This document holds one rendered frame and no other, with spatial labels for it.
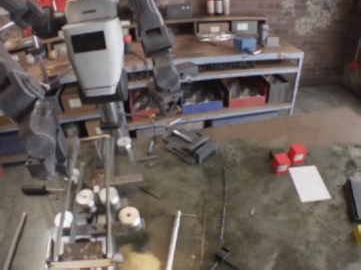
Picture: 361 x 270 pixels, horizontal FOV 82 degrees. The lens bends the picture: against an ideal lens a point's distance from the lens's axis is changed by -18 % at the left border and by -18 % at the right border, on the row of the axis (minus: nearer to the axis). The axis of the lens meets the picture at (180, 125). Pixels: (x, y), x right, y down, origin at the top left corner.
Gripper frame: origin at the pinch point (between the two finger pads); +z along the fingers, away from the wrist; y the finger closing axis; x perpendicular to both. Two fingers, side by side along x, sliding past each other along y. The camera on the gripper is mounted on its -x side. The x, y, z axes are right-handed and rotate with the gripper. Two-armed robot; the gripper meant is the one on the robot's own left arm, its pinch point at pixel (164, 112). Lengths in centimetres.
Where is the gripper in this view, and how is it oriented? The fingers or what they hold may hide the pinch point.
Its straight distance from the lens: 79.1
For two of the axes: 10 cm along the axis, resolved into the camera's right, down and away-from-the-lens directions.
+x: -8.4, 3.5, -4.1
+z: 0.1, 7.7, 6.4
